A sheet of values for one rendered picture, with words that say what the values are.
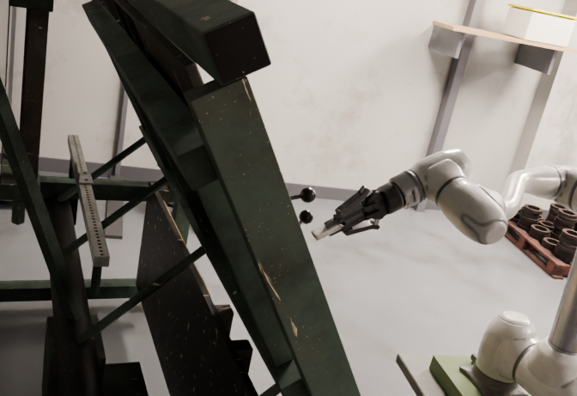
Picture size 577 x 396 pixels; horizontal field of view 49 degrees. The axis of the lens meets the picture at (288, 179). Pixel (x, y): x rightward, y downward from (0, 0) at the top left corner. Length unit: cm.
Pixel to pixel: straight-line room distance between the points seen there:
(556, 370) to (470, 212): 79
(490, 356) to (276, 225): 125
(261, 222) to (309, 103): 453
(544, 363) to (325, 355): 91
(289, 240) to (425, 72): 486
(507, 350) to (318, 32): 387
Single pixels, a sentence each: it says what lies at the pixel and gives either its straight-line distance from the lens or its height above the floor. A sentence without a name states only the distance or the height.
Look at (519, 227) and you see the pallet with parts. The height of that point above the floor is 14.
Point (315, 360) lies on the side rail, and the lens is 147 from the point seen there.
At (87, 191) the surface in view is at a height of 102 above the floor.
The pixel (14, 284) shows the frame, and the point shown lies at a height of 18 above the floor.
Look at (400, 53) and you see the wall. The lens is 590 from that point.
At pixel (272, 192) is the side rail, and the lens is 121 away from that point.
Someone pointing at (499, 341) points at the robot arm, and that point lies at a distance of 229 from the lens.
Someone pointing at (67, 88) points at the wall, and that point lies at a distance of 552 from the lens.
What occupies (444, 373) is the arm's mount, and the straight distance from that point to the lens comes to 241.
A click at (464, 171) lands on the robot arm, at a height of 165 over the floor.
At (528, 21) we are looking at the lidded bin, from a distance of 576.
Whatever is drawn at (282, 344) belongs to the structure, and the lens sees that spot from 158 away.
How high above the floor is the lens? 206
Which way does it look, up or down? 19 degrees down
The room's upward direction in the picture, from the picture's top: 12 degrees clockwise
